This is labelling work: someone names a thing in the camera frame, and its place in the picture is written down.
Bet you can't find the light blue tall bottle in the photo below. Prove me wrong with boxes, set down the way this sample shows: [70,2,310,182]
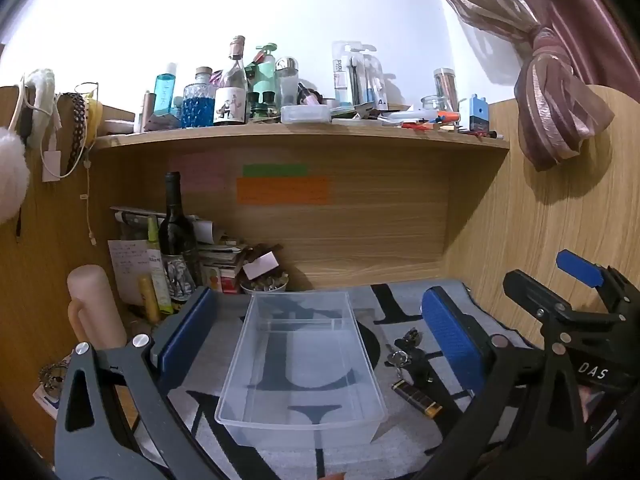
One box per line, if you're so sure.
[153,63,177,116]

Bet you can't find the orange sticky note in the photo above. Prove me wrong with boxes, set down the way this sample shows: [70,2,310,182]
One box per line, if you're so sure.
[236,177,331,206]

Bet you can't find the dark wine bottle elephant label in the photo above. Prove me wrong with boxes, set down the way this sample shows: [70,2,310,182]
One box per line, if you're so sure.
[158,171,202,306]

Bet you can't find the clear lidded box on shelf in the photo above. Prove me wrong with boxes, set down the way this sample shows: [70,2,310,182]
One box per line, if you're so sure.
[280,105,332,125]

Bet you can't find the blue pencil sharpener box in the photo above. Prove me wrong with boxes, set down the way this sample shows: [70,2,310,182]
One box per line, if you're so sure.
[469,94,489,133]

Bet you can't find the green sticky note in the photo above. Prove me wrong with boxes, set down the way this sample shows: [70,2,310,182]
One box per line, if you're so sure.
[242,164,309,178]

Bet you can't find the blue glass bottle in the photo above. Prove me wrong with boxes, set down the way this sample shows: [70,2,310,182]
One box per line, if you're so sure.
[181,66,216,128]

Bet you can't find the key bunch with harmonica keychain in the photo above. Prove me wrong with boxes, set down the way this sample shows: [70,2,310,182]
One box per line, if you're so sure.
[385,328,442,419]

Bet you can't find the white fluffy pompom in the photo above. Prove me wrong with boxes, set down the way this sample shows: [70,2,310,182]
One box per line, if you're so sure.
[0,128,30,223]

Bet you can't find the white card on bowl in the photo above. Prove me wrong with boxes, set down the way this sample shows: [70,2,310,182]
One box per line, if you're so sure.
[243,252,279,280]

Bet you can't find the pink sticky note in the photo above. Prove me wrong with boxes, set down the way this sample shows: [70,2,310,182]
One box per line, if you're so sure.
[168,152,227,194]

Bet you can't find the green spray bottle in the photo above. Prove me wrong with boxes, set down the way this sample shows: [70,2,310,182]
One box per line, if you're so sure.
[247,42,278,119]

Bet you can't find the white labelled liquor bottle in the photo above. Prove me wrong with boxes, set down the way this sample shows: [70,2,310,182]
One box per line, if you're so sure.
[214,36,248,126]

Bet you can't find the grey mat with black letters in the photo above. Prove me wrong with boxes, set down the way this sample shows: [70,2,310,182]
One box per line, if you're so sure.
[134,278,536,480]

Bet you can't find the white bowl of stones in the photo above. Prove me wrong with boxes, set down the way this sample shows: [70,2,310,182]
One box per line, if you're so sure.
[241,272,288,294]

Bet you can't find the glass jar of straws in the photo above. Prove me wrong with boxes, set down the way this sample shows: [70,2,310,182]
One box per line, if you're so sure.
[434,67,458,112]

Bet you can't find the clear plastic storage bin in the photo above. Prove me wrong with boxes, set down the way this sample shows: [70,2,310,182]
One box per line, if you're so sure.
[215,292,387,450]

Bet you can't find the stack of books and papers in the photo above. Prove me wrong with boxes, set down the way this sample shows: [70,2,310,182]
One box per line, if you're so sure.
[111,206,247,294]

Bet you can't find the white charger with cable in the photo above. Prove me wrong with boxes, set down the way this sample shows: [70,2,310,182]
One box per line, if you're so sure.
[19,77,101,183]

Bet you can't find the wooden shelf board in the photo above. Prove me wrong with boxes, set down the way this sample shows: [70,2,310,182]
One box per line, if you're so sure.
[94,122,510,151]

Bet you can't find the yellow lip balm tube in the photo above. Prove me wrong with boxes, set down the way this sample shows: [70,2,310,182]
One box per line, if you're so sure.
[138,274,162,325]

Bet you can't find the green white tube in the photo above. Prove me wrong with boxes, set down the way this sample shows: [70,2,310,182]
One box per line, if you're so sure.
[148,216,174,315]

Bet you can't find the mauve tied curtain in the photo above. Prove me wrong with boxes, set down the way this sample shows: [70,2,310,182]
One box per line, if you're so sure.
[446,0,639,171]

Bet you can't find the white handwritten note paper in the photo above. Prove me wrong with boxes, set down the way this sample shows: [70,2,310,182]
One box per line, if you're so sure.
[107,240,149,307]

